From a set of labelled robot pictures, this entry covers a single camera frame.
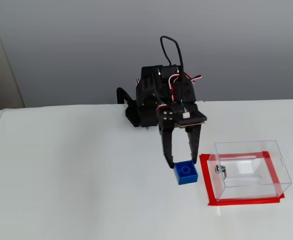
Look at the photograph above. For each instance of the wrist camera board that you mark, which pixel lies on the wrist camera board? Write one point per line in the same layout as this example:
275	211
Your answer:
194	119

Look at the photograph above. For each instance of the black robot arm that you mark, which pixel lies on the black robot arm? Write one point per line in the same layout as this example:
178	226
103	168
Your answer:
149	82

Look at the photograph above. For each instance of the transparent plastic box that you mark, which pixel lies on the transparent plastic box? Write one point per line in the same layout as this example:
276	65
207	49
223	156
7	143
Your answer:
251	170

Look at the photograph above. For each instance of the blue lego brick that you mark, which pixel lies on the blue lego brick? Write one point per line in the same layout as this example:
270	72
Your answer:
186	175

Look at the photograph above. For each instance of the red tape frame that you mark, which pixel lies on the red tape frame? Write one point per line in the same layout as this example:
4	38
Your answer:
246	202

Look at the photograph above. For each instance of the black table clamp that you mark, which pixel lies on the black table clamp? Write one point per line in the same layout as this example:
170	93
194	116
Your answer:
121	93

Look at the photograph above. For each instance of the silver box lock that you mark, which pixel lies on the silver box lock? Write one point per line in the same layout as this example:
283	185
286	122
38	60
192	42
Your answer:
220	170

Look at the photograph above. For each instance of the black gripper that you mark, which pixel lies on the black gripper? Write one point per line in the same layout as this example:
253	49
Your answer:
167	119

